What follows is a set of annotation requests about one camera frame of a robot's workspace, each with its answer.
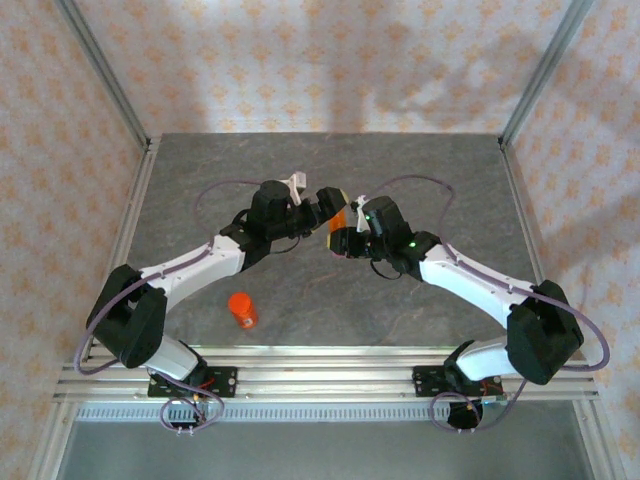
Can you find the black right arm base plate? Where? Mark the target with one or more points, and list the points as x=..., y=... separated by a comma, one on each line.
x=425, y=382

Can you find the grey metal panel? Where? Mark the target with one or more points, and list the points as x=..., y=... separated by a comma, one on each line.
x=320, y=452

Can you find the orange pill bottle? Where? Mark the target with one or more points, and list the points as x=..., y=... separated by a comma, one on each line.
x=242, y=310

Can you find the orange patterned white curtain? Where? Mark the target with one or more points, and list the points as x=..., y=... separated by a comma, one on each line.
x=320, y=60

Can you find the aluminium table side rail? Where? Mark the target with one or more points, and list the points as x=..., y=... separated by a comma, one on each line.
x=525, y=225
x=135, y=210

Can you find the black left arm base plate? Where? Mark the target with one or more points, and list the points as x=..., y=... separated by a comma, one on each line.
x=225, y=382

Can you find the small green circuit board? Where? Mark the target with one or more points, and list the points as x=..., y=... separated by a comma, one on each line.
x=492, y=400

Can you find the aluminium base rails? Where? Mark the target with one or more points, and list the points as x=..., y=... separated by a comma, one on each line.
x=320, y=380

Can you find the orange pink pill organizer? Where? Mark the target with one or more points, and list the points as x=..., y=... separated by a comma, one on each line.
x=338, y=220

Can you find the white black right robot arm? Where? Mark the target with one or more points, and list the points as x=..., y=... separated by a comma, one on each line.
x=465, y=280

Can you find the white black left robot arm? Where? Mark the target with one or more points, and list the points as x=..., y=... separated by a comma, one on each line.
x=200, y=265

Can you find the aluminium frame post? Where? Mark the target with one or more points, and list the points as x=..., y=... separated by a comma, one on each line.
x=547, y=70
x=100, y=70

